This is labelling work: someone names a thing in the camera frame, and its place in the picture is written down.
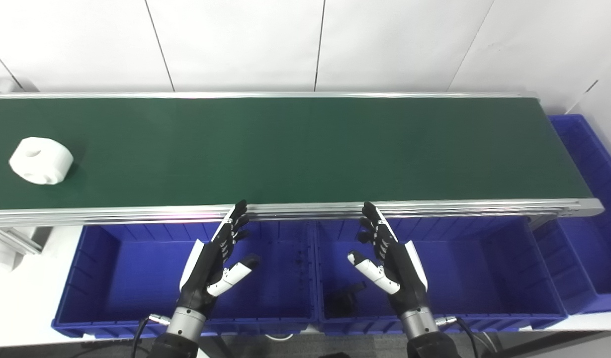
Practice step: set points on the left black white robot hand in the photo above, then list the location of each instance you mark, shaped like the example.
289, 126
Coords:
206, 271

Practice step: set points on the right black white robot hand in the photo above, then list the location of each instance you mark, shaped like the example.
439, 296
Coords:
402, 271

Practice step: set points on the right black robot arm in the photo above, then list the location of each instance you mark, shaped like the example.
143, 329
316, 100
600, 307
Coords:
424, 335

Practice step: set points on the blue plastic bin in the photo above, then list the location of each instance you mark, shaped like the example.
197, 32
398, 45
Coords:
474, 268
136, 278
591, 248

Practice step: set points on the green conveyor belt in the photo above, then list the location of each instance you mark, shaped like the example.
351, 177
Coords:
305, 149

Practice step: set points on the aluminium conveyor support strut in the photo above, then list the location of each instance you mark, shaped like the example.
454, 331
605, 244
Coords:
14, 238

